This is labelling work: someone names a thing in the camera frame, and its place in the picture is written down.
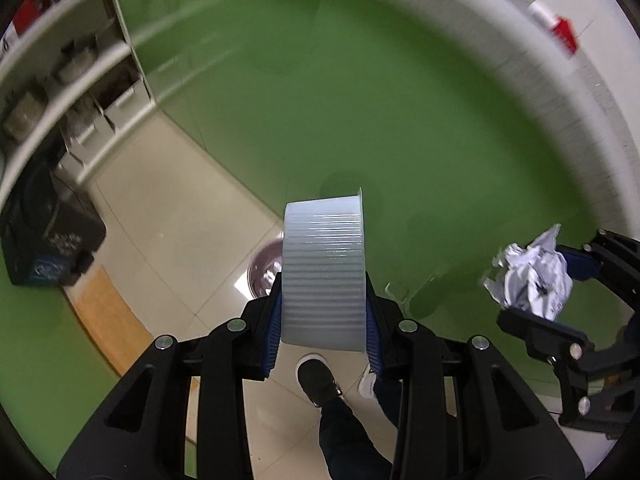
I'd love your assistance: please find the small white paper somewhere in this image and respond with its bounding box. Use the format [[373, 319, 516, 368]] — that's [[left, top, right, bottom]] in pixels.
[[483, 223, 573, 321]]

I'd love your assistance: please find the white ribbed plastic box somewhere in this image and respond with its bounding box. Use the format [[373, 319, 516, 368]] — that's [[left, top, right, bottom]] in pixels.
[[281, 194, 367, 352]]

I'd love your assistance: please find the pink round trash bin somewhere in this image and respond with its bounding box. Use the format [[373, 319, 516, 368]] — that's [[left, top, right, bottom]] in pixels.
[[247, 237, 283, 299]]

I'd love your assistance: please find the orange floor mat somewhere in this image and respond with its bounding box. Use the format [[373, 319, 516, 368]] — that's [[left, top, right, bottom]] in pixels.
[[62, 263, 202, 478]]

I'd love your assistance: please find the person's dark trouser leg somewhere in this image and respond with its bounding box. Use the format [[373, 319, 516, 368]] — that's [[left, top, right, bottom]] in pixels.
[[319, 396, 393, 480]]

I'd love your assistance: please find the black floor waste bin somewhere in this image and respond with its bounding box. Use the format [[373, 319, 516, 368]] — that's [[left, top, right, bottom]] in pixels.
[[0, 164, 108, 288]]

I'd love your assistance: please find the white storage drawer box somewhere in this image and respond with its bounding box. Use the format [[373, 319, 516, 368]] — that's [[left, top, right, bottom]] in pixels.
[[56, 110, 115, 174], [104, 78, 151, 130]]

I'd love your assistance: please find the steel pot middle shelf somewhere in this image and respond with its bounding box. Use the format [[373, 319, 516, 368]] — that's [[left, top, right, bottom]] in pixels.
[[2, 86, 49, 144]]

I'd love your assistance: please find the steel pot shelf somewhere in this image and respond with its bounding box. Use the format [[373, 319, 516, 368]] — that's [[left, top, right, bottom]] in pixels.
[[2, 86, 49, 144], [53, 42, 98, 84]]

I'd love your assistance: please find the steel pot upper shelf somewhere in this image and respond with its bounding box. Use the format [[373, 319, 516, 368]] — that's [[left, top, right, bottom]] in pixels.
[[53, 42, 98, 84]]

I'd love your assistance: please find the red appliance on counter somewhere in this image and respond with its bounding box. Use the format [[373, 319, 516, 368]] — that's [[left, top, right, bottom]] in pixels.
[[12, 0, 51, 36]]

